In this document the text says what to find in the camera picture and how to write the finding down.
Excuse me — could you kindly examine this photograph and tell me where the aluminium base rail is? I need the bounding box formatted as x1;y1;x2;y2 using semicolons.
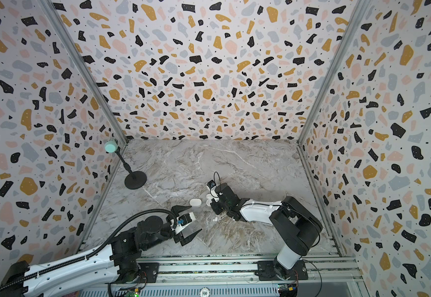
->
112;254;369;297

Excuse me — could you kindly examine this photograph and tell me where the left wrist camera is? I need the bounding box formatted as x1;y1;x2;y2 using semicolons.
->
175;212;196;235

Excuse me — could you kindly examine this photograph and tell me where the poker chip 500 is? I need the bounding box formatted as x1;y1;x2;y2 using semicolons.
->
199;287;210;297

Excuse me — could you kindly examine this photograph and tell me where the mint green microphone on stand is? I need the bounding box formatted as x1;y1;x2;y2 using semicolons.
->
104;141;147;190

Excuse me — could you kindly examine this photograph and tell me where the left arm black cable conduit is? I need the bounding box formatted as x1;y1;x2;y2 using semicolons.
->
0;208;177;297

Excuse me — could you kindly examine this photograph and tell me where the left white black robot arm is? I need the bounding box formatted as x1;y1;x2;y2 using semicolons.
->
0;205;197;297

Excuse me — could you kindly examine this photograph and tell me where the white earbud charging case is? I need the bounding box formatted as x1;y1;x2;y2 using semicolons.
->
189;199;202;207

